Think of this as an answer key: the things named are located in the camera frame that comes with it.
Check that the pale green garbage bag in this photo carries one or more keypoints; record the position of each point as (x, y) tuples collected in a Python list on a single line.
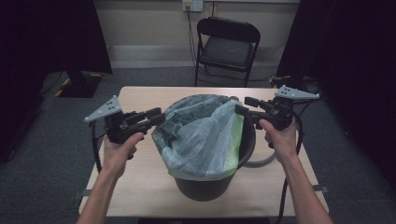
[(199, 140)]

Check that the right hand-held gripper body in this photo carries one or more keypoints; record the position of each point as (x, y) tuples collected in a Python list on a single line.
[(281, 113)]

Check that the white wall outlet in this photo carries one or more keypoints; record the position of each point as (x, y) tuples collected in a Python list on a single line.
[(194, 5)]

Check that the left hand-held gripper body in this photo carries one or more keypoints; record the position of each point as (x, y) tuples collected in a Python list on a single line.
[(118, 127)]

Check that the person's left hand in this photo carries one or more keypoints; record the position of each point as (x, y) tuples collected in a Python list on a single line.
[(118, 157)]

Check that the black folding chair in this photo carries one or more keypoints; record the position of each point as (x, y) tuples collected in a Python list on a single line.
[(227, 51)]

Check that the black ribbed trash bin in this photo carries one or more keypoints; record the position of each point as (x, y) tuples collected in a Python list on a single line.
[(202, 189)]

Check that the person's right hand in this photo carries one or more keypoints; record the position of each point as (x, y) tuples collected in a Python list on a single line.
[(283, 144)]

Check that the black curtain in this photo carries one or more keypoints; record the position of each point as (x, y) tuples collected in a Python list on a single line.
[(351, 46), (46, 34)]

